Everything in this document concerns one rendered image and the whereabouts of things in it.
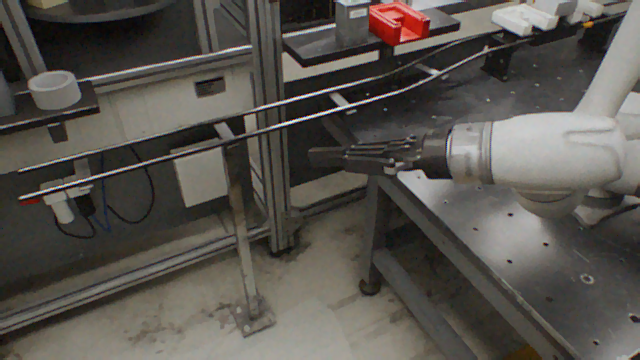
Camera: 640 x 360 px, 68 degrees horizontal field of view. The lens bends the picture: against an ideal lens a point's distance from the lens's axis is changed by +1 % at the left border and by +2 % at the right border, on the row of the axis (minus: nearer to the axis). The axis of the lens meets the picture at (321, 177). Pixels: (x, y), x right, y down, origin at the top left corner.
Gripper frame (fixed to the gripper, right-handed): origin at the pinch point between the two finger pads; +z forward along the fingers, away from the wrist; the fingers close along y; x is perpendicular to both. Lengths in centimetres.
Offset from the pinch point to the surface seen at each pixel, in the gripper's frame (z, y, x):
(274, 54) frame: 41, -55, -11
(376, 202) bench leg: 17, -57, 37
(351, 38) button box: 17, -59, -12
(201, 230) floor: 104, -67, 58
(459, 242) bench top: -13.5, -28.5, 32.7
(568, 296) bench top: -35, -22, 40
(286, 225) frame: 61, -68, 55
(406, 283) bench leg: 10, -53, 65
